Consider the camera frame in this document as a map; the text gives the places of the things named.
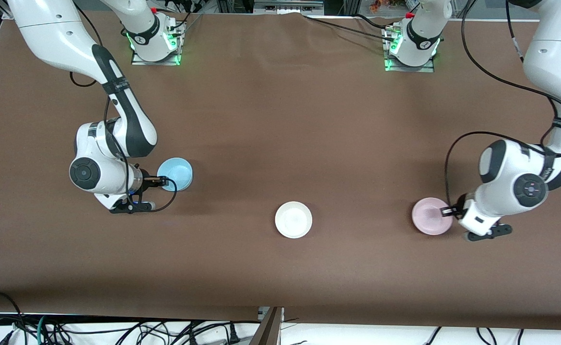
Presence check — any light blue bowl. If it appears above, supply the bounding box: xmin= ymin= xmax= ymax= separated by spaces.
xmin=157 ymin=157 xmax=194 ymax=192

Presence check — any pink bowl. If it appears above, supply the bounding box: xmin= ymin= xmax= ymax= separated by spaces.
xmin=412 ymin=197 xmax=454 ymax=236

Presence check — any white bowl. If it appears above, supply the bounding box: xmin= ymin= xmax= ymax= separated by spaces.
xmin=275 ymin=201 xmax=313 ymax=239

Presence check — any brown table cover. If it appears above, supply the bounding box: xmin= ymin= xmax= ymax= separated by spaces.
xmin=0 ymin=10 xmax=561 ymax=331

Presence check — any silver background box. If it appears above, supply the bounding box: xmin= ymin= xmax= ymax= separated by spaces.
xmin=254 ymin=0 xmax=324 ymax=15

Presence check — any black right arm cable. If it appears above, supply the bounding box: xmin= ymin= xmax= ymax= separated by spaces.
xmin=70 ymin=0 xmax=178 ymax=213

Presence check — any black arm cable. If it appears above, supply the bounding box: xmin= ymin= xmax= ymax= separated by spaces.
xmin=70 ymin=0 xmax=178 ymax=213
xmin=444 ymin=0 xmax=561 ymax=211

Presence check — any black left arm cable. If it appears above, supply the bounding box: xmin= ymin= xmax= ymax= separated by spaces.
xmin=444 ymin=0 xmax=561 ymax=211

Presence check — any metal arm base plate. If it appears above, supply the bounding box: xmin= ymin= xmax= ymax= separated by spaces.
xmin=384 ymin=26 xmax=435 ymax=73
xmin=131 ymin=22 xmax=182 ymax=66

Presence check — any aluminium frame post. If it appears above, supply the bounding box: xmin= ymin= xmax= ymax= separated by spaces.
xmin=249 ymin=307 xmax=285 ymax=345

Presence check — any short black table cable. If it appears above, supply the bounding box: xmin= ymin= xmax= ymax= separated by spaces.
xmin=355 ymin=13 xmax=392 ymax=29

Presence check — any long black table cable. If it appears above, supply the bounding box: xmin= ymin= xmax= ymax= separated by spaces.
xmin=302 ymin=14 xmax=397 ymax=41

